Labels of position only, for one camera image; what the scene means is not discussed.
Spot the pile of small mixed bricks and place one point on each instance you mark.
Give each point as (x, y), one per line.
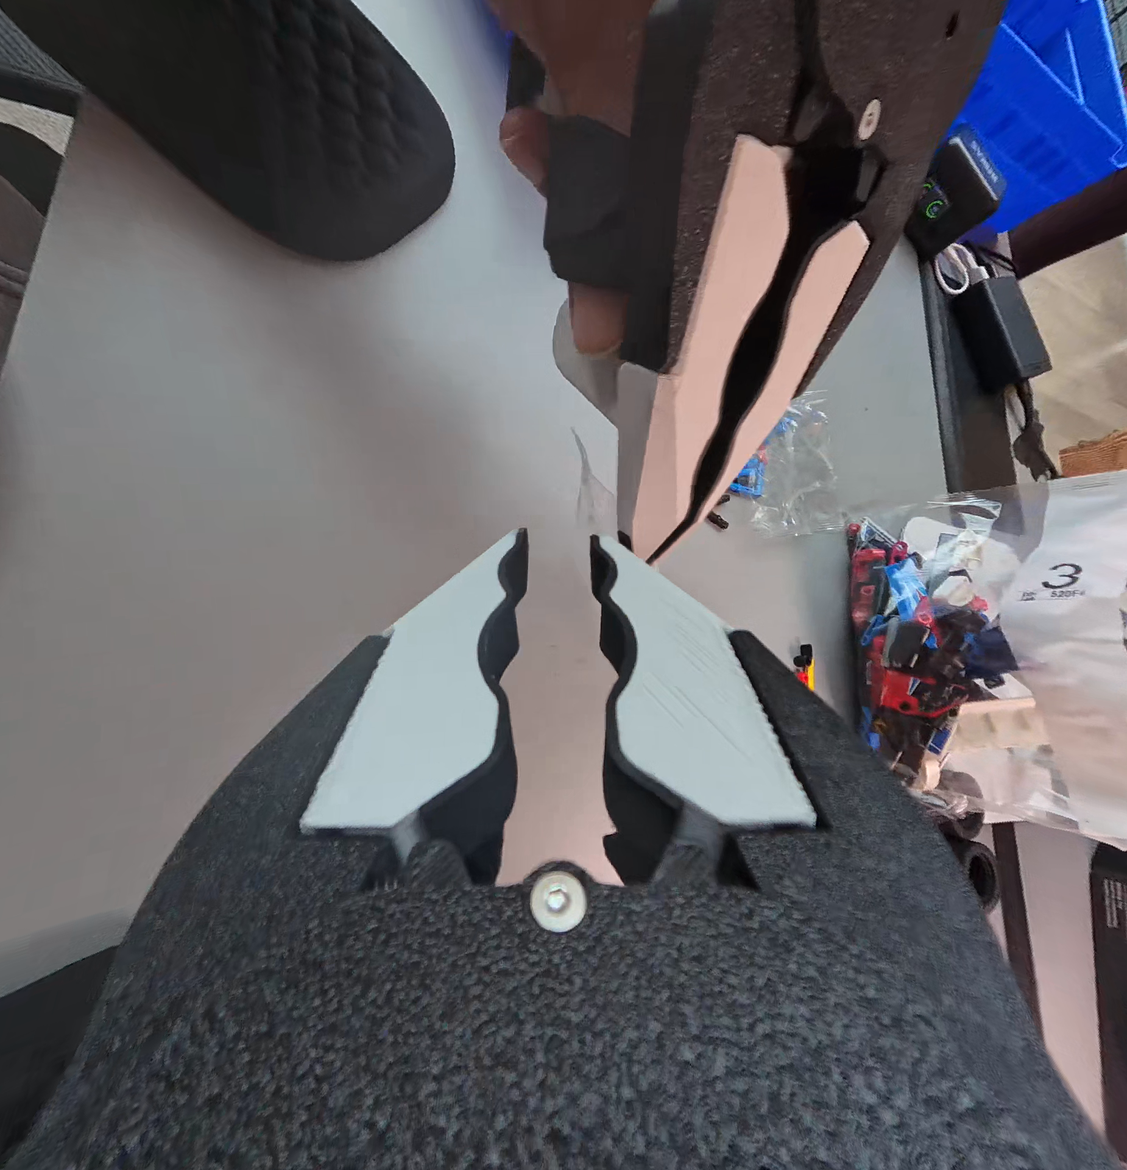
(804, 676)

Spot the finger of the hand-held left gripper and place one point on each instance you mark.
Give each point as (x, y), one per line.
(833, 264)
(741, 273)

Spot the small clear plastic bag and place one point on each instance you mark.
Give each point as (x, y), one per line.
(796, 474)

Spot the black battery charger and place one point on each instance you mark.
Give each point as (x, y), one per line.
(960, 186)

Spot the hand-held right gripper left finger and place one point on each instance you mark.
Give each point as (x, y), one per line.
(408, 702)

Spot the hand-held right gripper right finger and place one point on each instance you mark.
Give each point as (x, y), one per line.
(700, 712)

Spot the black power adapter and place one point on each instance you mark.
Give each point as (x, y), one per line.
(999, 328)

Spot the wicker basket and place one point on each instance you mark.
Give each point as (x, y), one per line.
(1106, 452)

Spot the large bag of toy bricks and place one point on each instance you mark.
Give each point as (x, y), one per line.
(920, 640)

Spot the grey-brown cloth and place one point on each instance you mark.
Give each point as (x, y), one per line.
(1, 273)

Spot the blue plastic crate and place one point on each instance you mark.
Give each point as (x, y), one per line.
(1056, 91)

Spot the black power plug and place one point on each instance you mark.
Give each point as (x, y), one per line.
(1034, 448)

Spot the black box with white text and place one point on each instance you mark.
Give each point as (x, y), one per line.
(1121, 985)

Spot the person's left hand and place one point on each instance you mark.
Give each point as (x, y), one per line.
(580, 55)

